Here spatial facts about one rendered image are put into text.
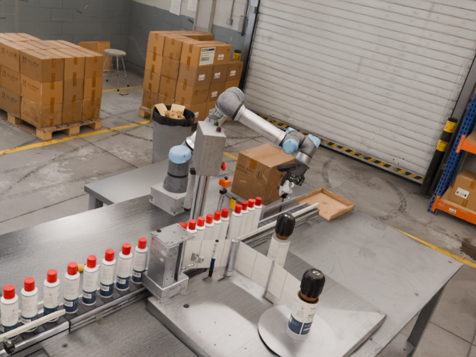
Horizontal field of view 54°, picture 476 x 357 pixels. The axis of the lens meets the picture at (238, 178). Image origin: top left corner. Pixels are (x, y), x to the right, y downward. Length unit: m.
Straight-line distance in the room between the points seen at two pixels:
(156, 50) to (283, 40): 1.83
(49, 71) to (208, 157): 3.54
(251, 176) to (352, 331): 1.15
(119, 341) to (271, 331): 0.57
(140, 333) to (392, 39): 5.16
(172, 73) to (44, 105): 1.66
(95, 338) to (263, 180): 1.36
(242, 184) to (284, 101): 4.22
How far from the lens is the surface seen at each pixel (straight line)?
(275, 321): 1.92
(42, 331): 1.80
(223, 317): 1.89
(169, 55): 6.12
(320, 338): 1.92
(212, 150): 1.95
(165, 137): 4.84
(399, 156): 6.42
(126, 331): 1.86
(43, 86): 5.32
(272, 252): 2.12
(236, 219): 2.25
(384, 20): 6.32
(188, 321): 1.85
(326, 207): 3.04
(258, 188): 2.75
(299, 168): 2.49
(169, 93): 6.18
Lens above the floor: 2.13
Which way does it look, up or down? 24 degrees down
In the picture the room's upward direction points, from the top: 12 degrees clockwise
